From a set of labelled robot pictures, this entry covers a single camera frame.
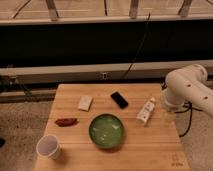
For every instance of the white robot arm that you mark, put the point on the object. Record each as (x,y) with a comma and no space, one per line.
(188,84)

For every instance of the green ceramic bowl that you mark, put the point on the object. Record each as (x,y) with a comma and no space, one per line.
(106,131)

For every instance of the metal rail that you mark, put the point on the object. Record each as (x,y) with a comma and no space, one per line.
(93,72)

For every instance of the black phone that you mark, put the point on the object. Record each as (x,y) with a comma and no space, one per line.
(121,102)

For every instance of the white bottle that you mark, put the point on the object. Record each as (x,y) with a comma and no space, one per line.
(146,111)

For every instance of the dark red object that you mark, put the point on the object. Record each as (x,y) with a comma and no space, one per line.
(64,122)

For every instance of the white paper cup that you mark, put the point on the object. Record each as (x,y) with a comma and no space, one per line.
(48,146)

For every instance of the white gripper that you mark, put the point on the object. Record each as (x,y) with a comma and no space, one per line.
(168,117)

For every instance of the white sponge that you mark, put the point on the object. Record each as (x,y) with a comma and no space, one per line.
(85,103)

